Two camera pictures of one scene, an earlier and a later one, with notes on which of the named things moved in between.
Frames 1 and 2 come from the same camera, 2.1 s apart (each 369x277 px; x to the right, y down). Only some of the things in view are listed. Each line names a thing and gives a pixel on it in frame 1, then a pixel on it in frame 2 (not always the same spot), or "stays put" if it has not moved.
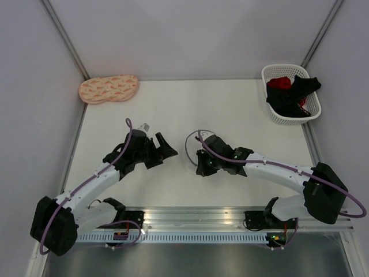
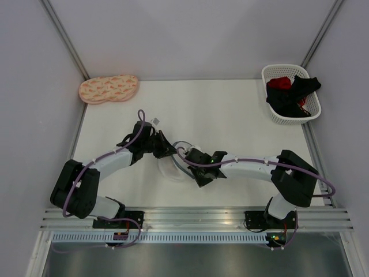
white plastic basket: x=311 y=103 stays put
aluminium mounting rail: x=204 y=218 stays put
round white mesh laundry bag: x=192 y=145 → x=174 y=167
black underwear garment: x=285 y=101 stays put
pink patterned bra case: x=115 y=88 stays put
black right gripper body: x=217 y=161 → x=202 y=179
